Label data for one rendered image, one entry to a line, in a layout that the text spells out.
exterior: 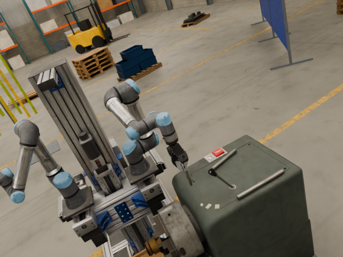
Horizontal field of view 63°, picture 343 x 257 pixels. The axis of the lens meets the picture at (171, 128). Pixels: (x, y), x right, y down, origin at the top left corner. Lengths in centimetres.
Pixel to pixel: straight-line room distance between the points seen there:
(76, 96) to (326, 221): 236
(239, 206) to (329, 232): 156
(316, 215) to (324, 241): 28
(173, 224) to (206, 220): 19
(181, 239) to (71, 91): 114
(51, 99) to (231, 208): 128
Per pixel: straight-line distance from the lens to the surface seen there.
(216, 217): 142
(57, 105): 197
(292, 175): 156
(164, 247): 159
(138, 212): 223
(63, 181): 199
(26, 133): 187
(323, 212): 305
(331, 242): 285
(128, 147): 194
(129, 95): 180
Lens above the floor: 230
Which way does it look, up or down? 28 degrees down
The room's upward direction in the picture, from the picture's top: 21 degrees counter-clockwise
